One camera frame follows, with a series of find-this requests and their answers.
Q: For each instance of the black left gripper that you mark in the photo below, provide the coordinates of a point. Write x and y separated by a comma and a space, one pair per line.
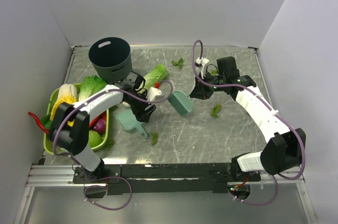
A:
142, 115

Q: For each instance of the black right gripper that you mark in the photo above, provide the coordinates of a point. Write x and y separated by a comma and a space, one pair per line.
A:
200, 91

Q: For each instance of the teal dustpan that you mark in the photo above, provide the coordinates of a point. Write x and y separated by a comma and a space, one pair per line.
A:
128, 122

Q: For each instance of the teal hand brush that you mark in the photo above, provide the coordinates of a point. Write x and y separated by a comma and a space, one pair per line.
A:
181, 102

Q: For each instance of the long green napa cabbage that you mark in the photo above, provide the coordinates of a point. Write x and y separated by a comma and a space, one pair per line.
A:
155, 76

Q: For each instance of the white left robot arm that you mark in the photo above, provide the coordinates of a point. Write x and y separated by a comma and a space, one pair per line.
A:
70, 127

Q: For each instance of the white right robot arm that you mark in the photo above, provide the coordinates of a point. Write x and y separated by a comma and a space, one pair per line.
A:
285, 145

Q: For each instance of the green leaf scrap centre right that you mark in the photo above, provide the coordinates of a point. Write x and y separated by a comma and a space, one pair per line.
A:
215, 110

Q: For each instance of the green leaf scrap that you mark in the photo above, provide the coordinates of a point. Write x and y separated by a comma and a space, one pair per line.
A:
178, 63
154, 136
215, 110
214, 72

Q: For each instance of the green leaf scrap back right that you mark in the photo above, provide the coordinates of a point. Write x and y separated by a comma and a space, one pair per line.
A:
214, 72

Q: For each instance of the green leaf scrap front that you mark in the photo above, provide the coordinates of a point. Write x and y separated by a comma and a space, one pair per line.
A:
154, 136

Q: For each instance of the purple onion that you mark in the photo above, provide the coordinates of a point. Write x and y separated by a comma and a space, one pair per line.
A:
100, 126

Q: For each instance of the round green cabbage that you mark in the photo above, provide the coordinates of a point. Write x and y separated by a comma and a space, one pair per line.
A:
94, 139

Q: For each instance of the green leafy lettuce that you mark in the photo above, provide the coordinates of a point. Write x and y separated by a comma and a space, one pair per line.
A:
90, 86

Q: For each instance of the dark grey waste bin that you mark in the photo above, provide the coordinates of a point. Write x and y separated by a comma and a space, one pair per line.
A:
111, 58

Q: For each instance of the yellow white cabbage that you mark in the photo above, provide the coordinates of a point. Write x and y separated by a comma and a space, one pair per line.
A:
67, 93

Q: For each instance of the green vegetable basket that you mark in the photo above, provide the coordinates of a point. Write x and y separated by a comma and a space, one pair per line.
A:
47, 144

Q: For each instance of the red chili pepper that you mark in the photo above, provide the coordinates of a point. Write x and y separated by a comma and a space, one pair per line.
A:
38, 122

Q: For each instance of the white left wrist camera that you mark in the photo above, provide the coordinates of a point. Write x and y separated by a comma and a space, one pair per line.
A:
154, 93

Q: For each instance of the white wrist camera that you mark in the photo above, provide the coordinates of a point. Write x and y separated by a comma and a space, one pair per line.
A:
202, 63
154, 93

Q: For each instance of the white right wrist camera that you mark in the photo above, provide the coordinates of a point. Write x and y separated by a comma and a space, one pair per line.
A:
202, 63

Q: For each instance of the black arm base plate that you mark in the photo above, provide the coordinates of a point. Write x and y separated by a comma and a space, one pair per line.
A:
156, 178

